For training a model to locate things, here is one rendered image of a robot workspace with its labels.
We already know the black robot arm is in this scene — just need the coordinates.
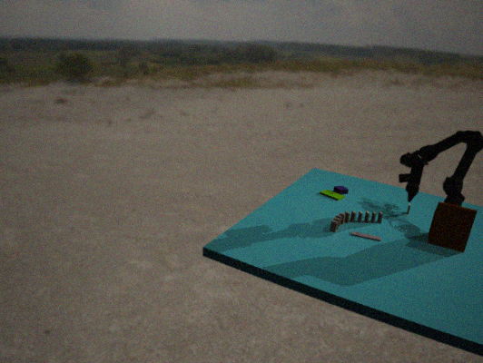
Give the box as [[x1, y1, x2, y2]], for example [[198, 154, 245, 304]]
[[399, 131, 483, 206]]

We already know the purple block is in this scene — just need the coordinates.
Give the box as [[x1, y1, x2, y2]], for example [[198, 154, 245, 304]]
[[334, 186, 348, 194]]

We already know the green flat rectangular block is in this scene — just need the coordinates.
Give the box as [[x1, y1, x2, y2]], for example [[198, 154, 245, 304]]
[[320, 190, 345, 201]]

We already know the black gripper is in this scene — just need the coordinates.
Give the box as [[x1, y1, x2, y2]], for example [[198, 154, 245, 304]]
[[406, 170, 422, 202]]

